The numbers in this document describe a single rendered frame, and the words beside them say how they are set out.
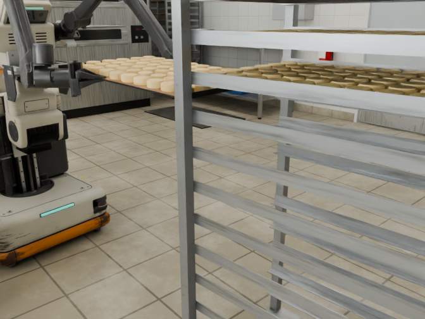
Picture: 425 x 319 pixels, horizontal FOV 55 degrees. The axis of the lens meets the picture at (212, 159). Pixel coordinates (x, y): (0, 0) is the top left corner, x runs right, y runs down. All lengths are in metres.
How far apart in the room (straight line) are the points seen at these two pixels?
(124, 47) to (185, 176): 4.70
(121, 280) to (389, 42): 1.69
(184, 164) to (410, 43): 0.56
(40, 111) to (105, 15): 3.43
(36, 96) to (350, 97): 1.69
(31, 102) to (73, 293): 0.92
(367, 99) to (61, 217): 1.85
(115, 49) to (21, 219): 3.68
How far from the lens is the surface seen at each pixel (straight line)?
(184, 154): 0.99
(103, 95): 5.55
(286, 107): 1.32
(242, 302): 1.08
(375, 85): 0.84
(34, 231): 2.27
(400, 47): 0.72
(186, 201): 1.04
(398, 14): 4.95
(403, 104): 0.72
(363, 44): 0.74
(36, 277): 2.24
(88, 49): 5.42
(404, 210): 0.77
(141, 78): 1.18
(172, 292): 1.98
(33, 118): 2.15
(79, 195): 2.36
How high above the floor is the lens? 1.18
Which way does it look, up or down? 19 degrees down
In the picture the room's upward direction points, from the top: straight up
